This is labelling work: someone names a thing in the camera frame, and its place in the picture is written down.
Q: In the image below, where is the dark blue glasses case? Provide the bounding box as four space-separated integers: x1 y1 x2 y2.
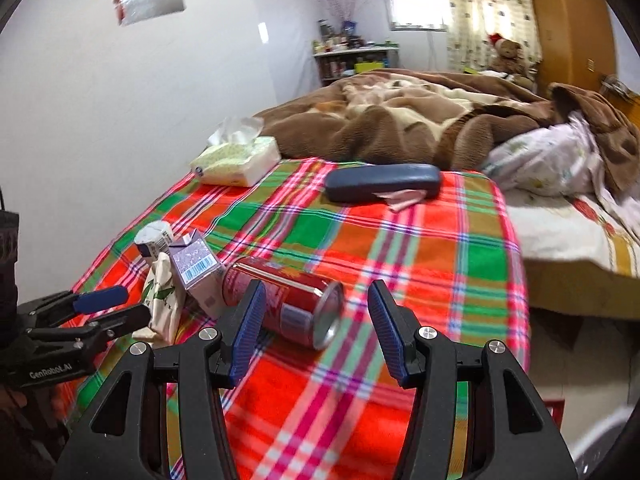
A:
324 164 442 205

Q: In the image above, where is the person left hand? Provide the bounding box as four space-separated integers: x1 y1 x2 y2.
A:
1 387 68 479

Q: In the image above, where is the patterned window curtain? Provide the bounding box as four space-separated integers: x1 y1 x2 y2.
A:
446 0 542 72

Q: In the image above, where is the beige paper bag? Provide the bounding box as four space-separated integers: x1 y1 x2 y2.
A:
132 252 186 348

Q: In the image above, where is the white floral pillow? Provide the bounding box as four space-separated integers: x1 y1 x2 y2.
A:
480 113 604 196

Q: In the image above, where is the white blue yogurt cup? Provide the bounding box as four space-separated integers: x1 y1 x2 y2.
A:
134 220 175 262

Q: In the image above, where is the brown fleece blanket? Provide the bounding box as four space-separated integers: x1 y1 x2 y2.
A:
257 70 639 193

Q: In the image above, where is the small bright window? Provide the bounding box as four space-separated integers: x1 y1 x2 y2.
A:
385 0 452 32

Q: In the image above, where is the purple milk carton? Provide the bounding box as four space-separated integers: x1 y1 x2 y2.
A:
168 230 226 320

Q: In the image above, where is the brown teddy bear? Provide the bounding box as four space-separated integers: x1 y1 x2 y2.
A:
488 32 535 92

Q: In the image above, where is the wooden wardrobe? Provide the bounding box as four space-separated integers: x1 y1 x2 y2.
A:
533 0 617 93

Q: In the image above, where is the cluttered white shelf unit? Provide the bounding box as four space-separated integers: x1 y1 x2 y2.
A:
312 20 399 86

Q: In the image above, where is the decorative branch vase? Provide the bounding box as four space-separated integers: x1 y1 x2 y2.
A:
316 0 372 36

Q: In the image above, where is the dark red soda can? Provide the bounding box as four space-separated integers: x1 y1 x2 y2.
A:
222 257 344 350

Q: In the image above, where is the wooden headboard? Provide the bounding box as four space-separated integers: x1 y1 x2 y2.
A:
600 75 640 127

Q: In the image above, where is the plaid red green blanket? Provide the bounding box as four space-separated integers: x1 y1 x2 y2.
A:
54 156 533 480

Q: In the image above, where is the white round trash bin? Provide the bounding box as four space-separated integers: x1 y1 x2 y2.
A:
570 405 639 479

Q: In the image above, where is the green white tissue pack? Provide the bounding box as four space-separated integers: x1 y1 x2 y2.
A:
190 117 281 188

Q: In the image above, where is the pale pink crumpled sheet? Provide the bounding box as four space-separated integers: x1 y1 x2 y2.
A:
569 109 640 241

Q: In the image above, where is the yellow bed mattress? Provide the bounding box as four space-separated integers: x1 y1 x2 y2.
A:
504 190 639 321

